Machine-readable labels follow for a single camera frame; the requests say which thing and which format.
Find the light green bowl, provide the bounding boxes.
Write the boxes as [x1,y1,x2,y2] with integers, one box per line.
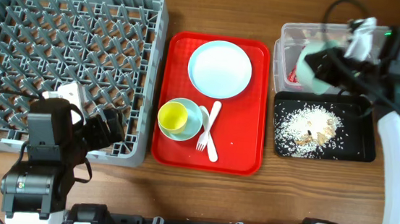
[295,40,339,95]

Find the red snack wrapper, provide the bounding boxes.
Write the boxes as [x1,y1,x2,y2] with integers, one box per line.
[287,65,300,85]

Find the yellow plastic cup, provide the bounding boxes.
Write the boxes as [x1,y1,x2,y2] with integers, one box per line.
[157,101,188,134]

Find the rice and food scraps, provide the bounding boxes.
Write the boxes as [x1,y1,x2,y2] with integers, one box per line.
[273,100,344,159]

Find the small light blue plate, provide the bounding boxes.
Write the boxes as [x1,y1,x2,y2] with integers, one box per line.
[158,98,203,142]

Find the white plastic fork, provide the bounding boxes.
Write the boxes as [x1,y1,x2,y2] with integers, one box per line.
[196,101,222,151]

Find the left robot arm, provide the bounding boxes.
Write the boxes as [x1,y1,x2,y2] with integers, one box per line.
[0,98,125,222]

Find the grey dishwasher rack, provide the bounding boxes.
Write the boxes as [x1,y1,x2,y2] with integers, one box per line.
[0,0,169,167]

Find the clear plastic bin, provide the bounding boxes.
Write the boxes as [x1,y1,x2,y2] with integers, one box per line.
[272,22,388,92]

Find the black plastic tray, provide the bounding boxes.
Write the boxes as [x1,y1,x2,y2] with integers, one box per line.
[273,91,375,162]

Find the white plastic spoon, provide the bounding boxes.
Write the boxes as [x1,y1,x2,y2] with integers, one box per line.
[200,105,218,163]

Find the large light blue plate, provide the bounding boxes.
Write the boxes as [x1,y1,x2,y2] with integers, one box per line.
[187,40,252,99]

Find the red plastic tray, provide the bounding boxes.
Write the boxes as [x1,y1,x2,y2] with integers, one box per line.
[150,32,271,176]

